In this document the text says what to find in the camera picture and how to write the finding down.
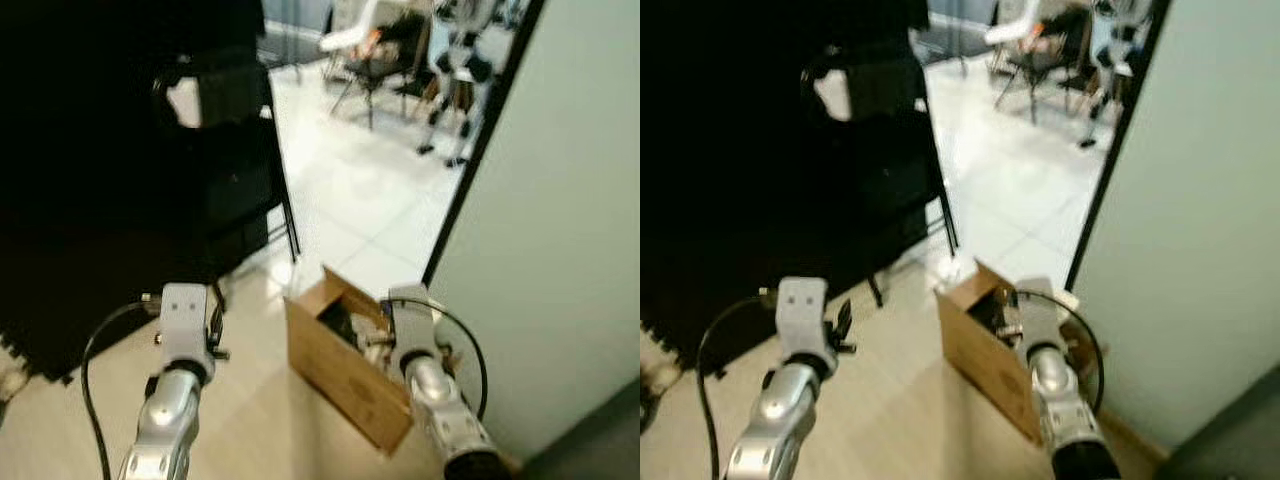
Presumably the black covered clothes rack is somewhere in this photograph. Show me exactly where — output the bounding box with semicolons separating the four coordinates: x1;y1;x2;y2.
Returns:
640;0;959;301
0;0;301;291

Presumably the white and black humanoid robot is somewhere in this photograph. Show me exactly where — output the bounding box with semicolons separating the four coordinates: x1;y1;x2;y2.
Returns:
420;0;501;166
1085;0;1151;151

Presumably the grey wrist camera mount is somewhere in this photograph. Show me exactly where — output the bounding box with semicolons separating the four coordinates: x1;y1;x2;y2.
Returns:
160;283;209;363
388;285;436;361
778;277;829;356
1015;278;1061;351

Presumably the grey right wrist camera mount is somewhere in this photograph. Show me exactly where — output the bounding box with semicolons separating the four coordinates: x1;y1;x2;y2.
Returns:
388;285;436;361
1015;278;1061;351

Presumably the black door frame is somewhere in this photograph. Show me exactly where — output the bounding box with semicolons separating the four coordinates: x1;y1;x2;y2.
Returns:
1065;0;1173;291
420;0;549;286

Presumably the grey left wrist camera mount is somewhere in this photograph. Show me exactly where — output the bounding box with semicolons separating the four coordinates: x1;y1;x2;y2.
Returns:
160;283;209;363
778;277;829;356

